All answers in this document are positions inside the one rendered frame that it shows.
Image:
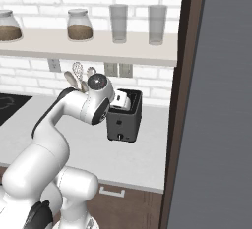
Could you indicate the black hob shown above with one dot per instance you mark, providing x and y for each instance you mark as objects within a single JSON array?
[{"x": 11, "y": 106}]

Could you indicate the grey wall outlet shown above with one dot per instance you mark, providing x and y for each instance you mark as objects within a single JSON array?
[
  {"x": 111, "y": 69},
  {"x": 54, "y": 65},
  {"x": 126, "y": 70}
]

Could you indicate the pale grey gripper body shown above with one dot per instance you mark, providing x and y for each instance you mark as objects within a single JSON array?
[{"x": 128, "y": 103}]

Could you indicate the metal whisk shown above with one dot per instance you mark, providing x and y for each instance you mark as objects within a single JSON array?
[{"x": 77, "y": 69}]

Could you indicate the pale wall shelf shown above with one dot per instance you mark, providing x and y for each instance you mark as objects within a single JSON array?
[{"x": 98, "y": 49}]

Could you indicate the black toaster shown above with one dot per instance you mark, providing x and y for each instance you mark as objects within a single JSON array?
[{"x": 126, "y": 125}]

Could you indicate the wooden spoon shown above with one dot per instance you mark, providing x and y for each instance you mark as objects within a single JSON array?
[{"x": 71, "y": 77}]

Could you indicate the small toaster knob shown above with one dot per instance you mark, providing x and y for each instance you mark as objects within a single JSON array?
[{"x": 120, "y": 136}]

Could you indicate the brown drawer front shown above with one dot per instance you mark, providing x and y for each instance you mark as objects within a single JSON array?
[{"x": 131, "y": 210}]

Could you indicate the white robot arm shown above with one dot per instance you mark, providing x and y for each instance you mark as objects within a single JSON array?
[{"x": 39, "y": 160}]

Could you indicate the glass jar with brown contents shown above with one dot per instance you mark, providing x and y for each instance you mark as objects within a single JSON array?
[
  {"x": 79, "y": 29},
  {"x": 7, "y": 29}
]

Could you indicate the grey fridge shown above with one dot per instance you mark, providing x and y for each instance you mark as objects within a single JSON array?
[{"x": 220, "y": 108}]

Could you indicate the brown tall cabinet panel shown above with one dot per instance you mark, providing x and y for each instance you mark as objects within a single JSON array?
[{"x": 183, "y": 92}]

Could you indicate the clear drinking glass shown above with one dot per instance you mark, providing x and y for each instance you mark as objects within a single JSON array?
[
  {"x": 118, "y": 23},
  {"x": 157, "y": 25}
]

